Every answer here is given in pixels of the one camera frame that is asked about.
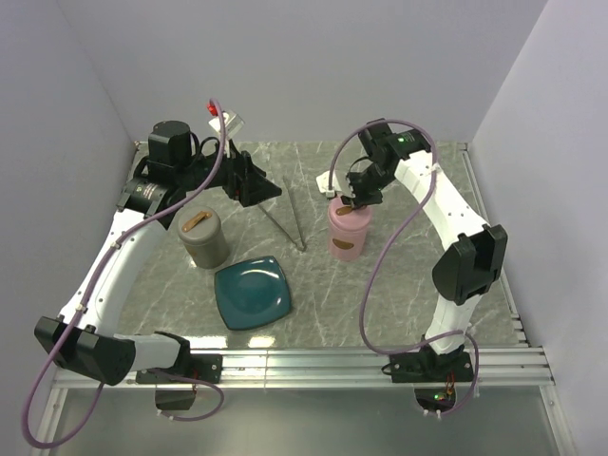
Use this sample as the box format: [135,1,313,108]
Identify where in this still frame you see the grey steel canister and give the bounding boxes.
[180,230,229,269]

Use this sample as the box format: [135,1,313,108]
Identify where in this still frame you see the metal food tongs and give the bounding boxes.
[257,176,307,253]

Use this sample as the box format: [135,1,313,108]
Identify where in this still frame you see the pink lid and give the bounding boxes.
[328,198,373,233]

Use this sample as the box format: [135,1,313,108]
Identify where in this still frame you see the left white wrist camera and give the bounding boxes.
[207,100,244,141]

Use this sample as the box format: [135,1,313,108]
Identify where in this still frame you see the teal square plate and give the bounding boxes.
[214,256,293,332]

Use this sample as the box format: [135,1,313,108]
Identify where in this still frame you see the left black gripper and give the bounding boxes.
[178,133,282,206]

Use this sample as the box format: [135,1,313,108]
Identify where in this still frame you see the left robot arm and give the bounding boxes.
[34,111,282,386]

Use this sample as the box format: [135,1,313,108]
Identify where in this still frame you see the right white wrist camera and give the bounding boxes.
[315,171,352,199]

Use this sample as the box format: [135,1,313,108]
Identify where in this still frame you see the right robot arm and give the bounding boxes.
[341,118,508,380]

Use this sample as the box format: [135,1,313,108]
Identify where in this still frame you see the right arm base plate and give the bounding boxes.
[381,349,474,384]

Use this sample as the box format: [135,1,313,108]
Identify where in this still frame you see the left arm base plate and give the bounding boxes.
[135,353,223,384]

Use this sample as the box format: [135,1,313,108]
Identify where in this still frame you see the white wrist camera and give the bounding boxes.
[207,100,244,141]
[315,171,352,199]

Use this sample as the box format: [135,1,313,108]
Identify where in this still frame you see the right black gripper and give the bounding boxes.
[338,163,394,210]

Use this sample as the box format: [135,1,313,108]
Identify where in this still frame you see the grey steel lid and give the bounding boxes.
[177,206,222,246]

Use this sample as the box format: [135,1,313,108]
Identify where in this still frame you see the pink canister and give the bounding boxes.
[328,226,367,261]

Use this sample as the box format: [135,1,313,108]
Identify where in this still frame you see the aluminium rail frame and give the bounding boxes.
[40,142,573,455]

